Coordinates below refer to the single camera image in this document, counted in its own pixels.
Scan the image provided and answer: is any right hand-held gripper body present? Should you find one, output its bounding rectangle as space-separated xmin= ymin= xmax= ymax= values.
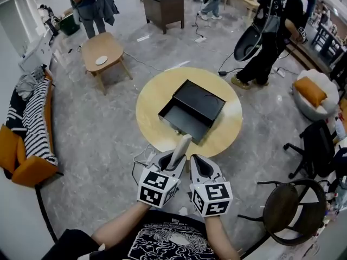
xmin=189 ymin=154 xmax=234 ymax=218

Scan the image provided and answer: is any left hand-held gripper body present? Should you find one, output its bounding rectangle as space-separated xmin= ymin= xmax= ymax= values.
xmin=137 ymin=149 xmax=188 ymax=209

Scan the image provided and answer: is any white handheld stick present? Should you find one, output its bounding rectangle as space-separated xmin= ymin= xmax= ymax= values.
xmin=165 ymin=134 xmax=193 ymax=171

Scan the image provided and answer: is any black drawer box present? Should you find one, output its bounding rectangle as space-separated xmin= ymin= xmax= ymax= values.
xmin=158 ymin=79 xmax=227 ymax=146

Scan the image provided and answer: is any person's left forearm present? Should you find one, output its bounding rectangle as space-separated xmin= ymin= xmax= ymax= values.
xmin=91 ymin=200 xmax=152 ymax=245

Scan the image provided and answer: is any person's right forearm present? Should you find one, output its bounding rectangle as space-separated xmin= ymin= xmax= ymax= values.
xmin=203 ymin=214 xmax=241 ymax=260

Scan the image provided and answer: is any person's black printed t-shirt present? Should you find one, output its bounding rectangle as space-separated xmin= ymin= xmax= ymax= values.
xmin=43 ymin=210 xmax=215 ymax=260

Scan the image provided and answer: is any dark wicker chair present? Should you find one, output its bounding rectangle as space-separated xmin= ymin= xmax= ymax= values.
xmin=237 ymin=178 xmax=327 ymax=246

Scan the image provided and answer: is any round wooden table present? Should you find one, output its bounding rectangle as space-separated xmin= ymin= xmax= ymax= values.
xmin=135 ymin=67 xmax=243 ymax=161

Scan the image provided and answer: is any black office chair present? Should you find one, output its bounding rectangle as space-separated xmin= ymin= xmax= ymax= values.
xmin=283 ymin=119 xmax=338 ymax=180

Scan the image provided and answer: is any orange sofa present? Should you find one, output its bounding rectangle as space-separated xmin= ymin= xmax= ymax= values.
xmin=0 ymin=69 xmax=65 ymax=188

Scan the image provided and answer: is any black white striped blanket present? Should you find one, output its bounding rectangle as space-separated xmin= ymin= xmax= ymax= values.
xmin=5 ymin=79 xmax=59 ymax=166

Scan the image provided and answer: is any orange cushion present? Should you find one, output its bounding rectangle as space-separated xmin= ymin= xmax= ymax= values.
xmin=294 ymin=76 xmax=328 ymax=108

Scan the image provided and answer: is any oval wooden coffee table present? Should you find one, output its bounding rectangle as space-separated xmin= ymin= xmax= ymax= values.
xmin=81 ymin=31 xmax=133 ymax=96

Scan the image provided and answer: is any white shell armchair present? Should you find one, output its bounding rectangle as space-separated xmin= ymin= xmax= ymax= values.
xmin=292 ymin=69 xmax=340 ymax=122

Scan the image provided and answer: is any grey clothes pile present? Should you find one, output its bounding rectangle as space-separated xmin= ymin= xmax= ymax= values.
xmin=15 ymin=65 xmax=47 ymax=101

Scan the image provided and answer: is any dark wooden cabinet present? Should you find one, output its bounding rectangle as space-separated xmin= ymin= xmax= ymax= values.
xmin=142 ymin=0 xmax=185 ymax=35

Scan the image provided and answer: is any white low cabinet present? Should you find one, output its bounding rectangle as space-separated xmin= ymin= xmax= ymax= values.
xmin=18 ymin=32 xmax=56 ymax=73

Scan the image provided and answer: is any dark green tub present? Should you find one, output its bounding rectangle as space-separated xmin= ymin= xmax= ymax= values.
xmin=59 ymin=12 xmax=81 ymax=36

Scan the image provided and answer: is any grey jacket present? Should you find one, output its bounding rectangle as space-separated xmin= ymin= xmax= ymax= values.
xmin=94 ymin=0 xmax=120 ymax=26

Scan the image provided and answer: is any dark slatted table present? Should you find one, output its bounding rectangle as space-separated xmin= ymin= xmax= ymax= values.
xmin=311 ymin=23 xmax=347 ymax=64

